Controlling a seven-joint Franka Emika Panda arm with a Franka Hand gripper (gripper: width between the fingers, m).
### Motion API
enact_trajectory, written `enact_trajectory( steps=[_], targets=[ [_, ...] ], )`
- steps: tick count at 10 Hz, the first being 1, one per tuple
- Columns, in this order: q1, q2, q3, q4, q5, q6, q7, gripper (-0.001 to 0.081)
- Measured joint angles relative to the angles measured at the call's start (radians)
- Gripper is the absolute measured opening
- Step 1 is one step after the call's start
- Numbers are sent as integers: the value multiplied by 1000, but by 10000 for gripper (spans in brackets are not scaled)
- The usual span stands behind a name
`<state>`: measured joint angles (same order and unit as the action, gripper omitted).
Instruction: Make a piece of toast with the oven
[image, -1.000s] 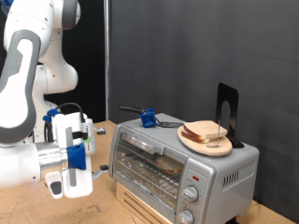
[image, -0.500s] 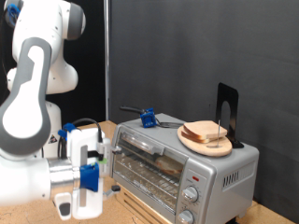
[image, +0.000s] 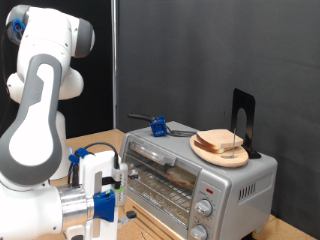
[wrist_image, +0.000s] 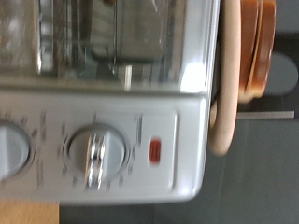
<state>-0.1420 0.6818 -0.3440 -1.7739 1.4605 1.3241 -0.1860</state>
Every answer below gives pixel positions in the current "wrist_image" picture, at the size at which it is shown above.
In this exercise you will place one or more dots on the white bread slice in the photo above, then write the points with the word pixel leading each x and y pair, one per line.
pixel 247 46
pixel 267 46

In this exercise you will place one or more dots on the round wooden plate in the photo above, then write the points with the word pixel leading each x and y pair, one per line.
pixel 230 62

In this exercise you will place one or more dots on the silver oven knob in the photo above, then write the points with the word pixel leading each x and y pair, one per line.
pixel 12 149
pixel 115 149

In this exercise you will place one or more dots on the silver toaster oven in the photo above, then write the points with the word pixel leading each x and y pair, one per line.
pixel 146 186

